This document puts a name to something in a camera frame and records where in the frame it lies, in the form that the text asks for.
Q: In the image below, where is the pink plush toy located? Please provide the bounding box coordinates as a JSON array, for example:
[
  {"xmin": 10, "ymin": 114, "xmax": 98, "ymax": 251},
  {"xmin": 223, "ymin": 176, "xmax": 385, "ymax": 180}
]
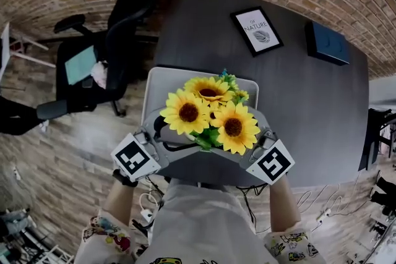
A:
[{"xmin": 90, "ymin": 61, "xmax": 109, "ymax": 89}]

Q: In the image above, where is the black framed leaf picture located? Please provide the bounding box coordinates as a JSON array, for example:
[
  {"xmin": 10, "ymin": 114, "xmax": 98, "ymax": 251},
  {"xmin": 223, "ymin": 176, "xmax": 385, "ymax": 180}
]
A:
[{"xmin": 230, "ymin": 6, "xmax": 285, "ymax": 58}]

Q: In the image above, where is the sunflower bouquet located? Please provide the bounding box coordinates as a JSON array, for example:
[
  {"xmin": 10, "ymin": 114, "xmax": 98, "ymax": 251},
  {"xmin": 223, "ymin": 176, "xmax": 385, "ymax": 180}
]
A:
[{"xmin": 159, "ymin": 68, "xmax": 262, "ymax": 156}]

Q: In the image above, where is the teal book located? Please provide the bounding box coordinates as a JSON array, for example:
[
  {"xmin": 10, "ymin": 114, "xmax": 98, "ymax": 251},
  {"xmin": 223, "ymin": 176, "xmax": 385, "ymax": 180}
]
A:
[{"xmin": 64, "ymin": 45, "xmax": 98, "ymax": 86}]

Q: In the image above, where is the grey tray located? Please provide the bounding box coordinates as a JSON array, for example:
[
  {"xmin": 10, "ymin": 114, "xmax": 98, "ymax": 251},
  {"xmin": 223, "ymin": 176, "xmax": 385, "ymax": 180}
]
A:
[{"xmin": 142, "ymin": 66, "xmax": 260, "ymax": 174}]

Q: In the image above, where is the white side table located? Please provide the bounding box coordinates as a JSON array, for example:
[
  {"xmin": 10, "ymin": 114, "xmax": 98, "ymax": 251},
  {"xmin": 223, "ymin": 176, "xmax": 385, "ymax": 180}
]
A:
[{"xmin": 0, "ymin": 21, "xmax": 57, "ymax": 78}]

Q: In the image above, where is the person's white cartoon shirt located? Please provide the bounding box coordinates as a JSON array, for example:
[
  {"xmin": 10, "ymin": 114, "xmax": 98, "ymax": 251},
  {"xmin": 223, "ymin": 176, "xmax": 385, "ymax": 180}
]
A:
[{"xmin": 74, "ymin": 177, "xmax": 321, "ymax": 264}]

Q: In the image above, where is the person's right forearm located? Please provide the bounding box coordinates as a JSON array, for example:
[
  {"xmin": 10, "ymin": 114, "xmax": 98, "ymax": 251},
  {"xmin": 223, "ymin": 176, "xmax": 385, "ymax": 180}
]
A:
[{"xmin": 269, "ymin": 177, "xmax": 301, "ymax": 232}]

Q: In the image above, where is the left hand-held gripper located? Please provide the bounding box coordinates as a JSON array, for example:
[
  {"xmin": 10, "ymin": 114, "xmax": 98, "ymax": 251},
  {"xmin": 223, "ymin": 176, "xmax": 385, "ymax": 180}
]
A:
[{"xmin": 110, "ymin": 108, "xmax": 202, "ymax": 182}]

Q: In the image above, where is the white power strip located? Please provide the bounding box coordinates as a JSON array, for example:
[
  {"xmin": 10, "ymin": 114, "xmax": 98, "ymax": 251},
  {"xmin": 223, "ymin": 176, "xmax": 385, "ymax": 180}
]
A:
[{"xmin": 316, "ymin": 208, "xmax": 332, "ymax": 222}]

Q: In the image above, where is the dark blue box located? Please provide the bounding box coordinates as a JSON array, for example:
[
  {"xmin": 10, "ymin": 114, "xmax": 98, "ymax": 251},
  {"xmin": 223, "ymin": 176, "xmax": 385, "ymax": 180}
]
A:
[{"xmin": 304, "ymin": 20, "xmax": 351, "ymax": 67}]

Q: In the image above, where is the black wrist strap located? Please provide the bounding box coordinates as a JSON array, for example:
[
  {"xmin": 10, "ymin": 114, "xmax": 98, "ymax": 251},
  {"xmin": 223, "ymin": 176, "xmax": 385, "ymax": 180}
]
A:
[{"xmin": 111, "ymin": 169, "xmax": 139, "ymax": 188}]

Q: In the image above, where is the person's left forearm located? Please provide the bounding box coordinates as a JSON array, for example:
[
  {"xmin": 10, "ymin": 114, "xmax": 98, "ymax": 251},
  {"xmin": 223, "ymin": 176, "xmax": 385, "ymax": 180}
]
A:
[{"xmin": 103, "ymin": 179, "xmax": 136, "ymax": 226}]

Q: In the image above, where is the black desk chair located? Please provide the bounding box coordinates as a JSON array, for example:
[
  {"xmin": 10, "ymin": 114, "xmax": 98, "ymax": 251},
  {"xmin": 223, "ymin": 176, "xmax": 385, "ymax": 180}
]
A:
[{"xmin": 358, "ymin": 108, "xmax": 396, "ymax": 171}]

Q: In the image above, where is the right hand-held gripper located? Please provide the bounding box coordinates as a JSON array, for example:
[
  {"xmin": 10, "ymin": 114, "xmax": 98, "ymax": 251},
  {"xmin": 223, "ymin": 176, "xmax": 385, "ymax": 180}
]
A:
[{"xmin": 207, "ymin": 111, "xmax": 295, "ymax": 185}]

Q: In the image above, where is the white cable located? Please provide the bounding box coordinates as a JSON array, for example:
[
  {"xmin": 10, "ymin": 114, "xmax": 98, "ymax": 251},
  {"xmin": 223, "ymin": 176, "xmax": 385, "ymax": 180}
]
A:
[{"xmin": 290, "ymin": 182, "xmax": 363, "ymax": 217}]

